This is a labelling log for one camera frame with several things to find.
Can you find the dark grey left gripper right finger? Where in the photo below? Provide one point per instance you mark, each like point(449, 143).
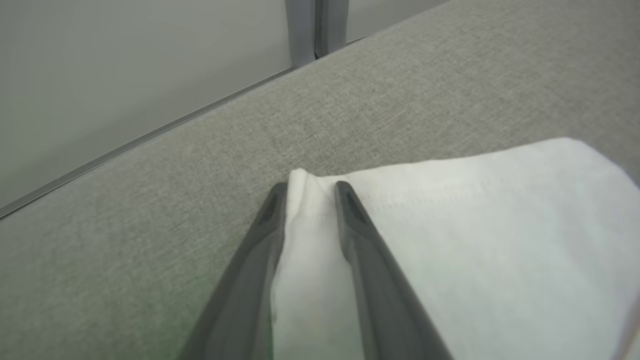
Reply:
point(385, 300)

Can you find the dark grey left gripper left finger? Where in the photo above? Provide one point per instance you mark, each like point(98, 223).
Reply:
point(240, 300)

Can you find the grey metal partition post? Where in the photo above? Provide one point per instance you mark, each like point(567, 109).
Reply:
point(315, 30)

